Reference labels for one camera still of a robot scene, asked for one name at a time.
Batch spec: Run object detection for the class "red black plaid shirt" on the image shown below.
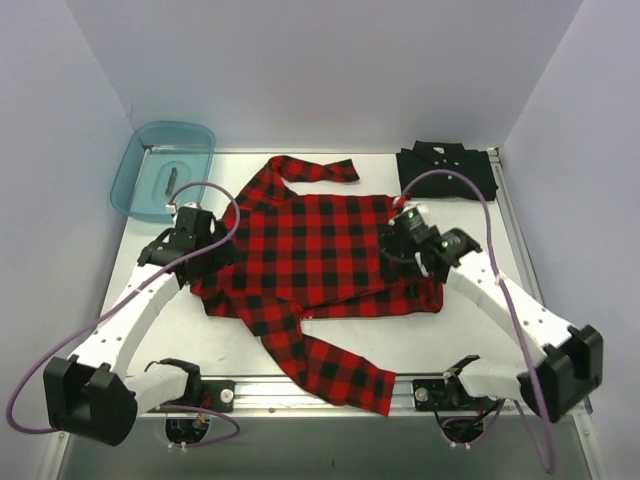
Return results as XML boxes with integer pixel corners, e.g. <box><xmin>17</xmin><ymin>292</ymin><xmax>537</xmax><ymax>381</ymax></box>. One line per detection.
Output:
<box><xmin>192</xmin><ymin>156</ymin><xmax>444</xmax><ymax>415</ymax></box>

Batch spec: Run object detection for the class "folded black button shirt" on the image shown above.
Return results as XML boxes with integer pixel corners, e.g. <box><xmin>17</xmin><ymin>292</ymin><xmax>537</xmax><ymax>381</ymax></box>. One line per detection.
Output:
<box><xmin>396</xmin><ymin>141</ymin><xmax>498</xmax><ymax>202</ymax></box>

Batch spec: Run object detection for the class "teal plastic basin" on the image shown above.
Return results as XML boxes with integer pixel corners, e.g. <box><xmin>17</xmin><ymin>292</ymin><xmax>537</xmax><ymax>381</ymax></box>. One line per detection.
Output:
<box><xmin>110</xmin><ymin>121</ymin><xmax>216</xmax><ymax>224</ymax></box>

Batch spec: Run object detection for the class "aluminium right side rail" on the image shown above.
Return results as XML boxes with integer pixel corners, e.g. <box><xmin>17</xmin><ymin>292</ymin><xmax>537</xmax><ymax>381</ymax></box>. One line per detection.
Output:
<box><xmin>487</xmin><ymin>148</ymin><xmax>544</xmax><ymax>302</ymax></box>

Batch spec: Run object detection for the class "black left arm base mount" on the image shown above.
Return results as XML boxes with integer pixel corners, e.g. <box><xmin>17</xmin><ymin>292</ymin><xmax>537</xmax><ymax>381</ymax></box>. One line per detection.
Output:
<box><xmin>170</xmin><ymin>379</ymin><xmax>236</xmax><ymax>413</ymax></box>

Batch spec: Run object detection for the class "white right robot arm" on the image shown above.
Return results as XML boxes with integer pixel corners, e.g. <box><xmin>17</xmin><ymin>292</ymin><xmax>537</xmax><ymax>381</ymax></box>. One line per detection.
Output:
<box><xmin>379</xmin><ymin>202</ymin><xmax>604</xmax><ymax>423</ymax></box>

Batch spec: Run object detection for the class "aluminium rail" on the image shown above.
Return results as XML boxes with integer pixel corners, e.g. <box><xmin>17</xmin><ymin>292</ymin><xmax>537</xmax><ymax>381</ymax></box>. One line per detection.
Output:
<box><xmin>144</xmin><ymin>378</ymin><xmax>586</xmax><ymax>417</ymax></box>
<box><xmin>487</xmin><ymin>148</ymin><xmax>544</xmax><ymax>302</ymax></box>

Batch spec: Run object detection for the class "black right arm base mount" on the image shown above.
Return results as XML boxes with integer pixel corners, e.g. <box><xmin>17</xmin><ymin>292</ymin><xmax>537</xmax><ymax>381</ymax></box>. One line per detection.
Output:
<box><xmin>411</xmin><ymin>377</ymin><xmax>482</xmax><ymax>412</ymax></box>

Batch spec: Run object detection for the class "dark object in basin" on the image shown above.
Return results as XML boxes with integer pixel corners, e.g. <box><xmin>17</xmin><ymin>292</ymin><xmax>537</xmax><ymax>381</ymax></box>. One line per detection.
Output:
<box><xmin>165</xmin><ymin>167</ymin><xmax>178</xmax><ymax>198</ymax></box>

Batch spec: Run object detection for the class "aluminium front rail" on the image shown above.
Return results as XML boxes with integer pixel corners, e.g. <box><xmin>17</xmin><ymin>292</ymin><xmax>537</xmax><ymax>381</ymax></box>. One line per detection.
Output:
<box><xmin>144</xmin><ymin>378</ymin><xmax>586</xmax><ymax>417</ymax></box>

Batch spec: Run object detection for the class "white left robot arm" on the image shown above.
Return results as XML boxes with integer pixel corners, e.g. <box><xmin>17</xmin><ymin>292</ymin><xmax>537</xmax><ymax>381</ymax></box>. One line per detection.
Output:
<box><xmin>43</xmin><ymin>206</ymin><xmax>234</xmax><ymax>446</ymax></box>

